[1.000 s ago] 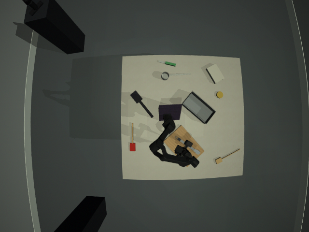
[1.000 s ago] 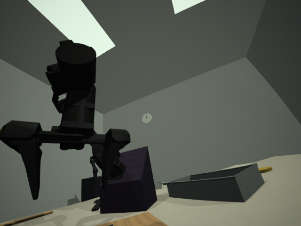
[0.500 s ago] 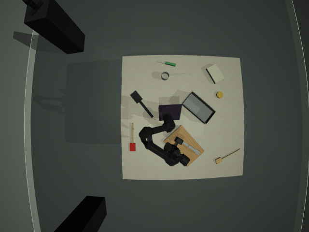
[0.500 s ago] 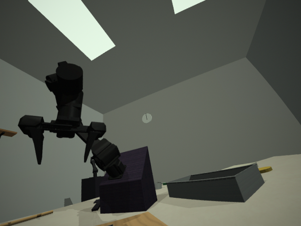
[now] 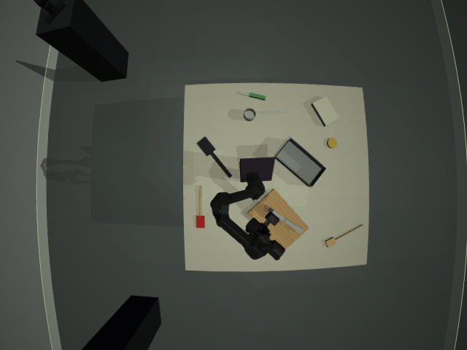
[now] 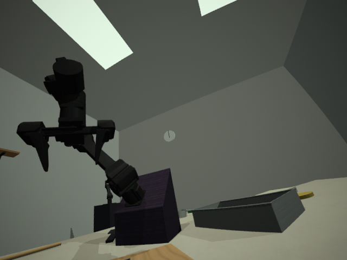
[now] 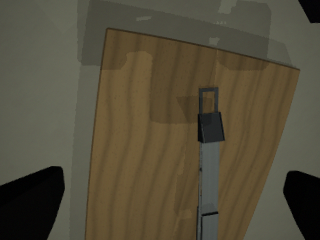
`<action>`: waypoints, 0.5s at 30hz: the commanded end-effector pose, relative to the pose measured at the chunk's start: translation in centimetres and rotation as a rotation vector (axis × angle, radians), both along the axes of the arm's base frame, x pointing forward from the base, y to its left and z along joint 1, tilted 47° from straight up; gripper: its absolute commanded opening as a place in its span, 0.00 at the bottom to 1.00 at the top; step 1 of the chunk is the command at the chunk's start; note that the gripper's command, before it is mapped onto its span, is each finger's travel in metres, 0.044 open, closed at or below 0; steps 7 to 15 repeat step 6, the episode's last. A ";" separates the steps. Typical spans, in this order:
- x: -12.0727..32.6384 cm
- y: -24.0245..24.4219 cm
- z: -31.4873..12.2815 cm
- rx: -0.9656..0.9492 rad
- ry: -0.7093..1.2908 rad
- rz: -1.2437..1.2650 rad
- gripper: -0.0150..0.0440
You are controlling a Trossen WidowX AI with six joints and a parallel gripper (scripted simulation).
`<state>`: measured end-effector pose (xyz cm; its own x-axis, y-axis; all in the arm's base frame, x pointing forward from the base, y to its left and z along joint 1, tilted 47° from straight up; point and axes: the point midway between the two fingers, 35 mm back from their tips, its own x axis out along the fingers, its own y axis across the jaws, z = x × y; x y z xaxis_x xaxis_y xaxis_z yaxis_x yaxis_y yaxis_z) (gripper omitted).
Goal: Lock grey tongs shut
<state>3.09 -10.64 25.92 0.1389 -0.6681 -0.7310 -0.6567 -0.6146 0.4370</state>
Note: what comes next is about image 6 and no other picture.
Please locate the yellow flat disc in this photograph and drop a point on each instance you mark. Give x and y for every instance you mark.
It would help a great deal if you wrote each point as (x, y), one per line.
(305, 195)

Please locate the light brown wooden board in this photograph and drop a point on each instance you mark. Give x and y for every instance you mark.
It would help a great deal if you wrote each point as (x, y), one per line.
(165, 252)

